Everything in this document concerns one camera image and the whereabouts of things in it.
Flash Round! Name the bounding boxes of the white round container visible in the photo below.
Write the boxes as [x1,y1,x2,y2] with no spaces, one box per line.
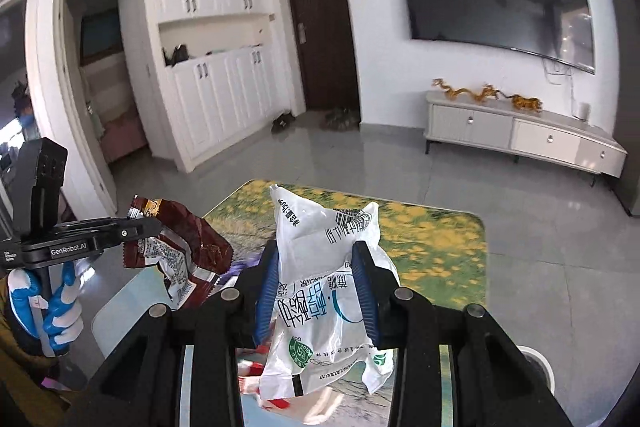
[515,346,555,395]

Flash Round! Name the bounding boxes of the brown snack wrapper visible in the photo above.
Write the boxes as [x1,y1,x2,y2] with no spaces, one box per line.
[122,196,235,310]

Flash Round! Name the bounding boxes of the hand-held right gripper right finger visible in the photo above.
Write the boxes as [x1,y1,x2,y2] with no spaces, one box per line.
[350,241,576,427]

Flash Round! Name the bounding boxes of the dark bag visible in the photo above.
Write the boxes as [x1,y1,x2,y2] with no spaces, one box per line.
[163,44,191,68]

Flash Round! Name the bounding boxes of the white TV cabinet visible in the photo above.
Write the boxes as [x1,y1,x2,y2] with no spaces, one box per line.
[424,89,628,188]

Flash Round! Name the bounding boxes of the golden tiger figurine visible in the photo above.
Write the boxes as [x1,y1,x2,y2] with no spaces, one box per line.
[507,94,545,112]

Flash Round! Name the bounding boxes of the television cable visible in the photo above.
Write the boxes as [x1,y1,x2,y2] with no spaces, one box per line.
[542,59,576,108]

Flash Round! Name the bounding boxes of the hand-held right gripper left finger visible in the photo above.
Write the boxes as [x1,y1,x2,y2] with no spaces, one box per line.
[65,239,281,427]

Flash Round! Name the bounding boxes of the person's left forearm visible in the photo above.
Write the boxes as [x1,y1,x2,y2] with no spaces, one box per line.
[0,279,76,413]

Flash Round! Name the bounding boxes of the dark brown door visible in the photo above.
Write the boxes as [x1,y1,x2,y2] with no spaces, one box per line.
[284,0,362,112]

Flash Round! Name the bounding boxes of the purple packet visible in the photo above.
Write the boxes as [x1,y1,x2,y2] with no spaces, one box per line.
[220,257,261,288]

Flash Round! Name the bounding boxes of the person's left hand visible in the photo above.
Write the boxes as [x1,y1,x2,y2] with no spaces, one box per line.
[7,259,85,355]

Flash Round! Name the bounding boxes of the bed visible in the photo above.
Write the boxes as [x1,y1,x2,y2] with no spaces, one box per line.
[82,57,148,162]

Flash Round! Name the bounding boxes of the white printed plastic wrapper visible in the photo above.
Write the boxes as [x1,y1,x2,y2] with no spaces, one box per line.
[260,183,401,398]

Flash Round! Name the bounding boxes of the white wall cabinet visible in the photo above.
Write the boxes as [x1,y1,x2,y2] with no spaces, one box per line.
[142,0,301,172]

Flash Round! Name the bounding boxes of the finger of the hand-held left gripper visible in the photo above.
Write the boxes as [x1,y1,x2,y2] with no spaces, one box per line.
[100,216,164,249]

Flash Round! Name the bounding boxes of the floral yellow green rug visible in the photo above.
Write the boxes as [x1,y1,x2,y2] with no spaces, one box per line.
[200,179,488,313]

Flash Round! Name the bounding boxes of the red snack packet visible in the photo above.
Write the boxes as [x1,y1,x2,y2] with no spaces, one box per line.
[239,347,296,410]

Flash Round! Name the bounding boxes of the golden dragon figurine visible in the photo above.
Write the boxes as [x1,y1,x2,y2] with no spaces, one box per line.
[432,78,503,104]

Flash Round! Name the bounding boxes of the grey shoes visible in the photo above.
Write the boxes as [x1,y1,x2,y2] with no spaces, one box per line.
[320,108,360,130]

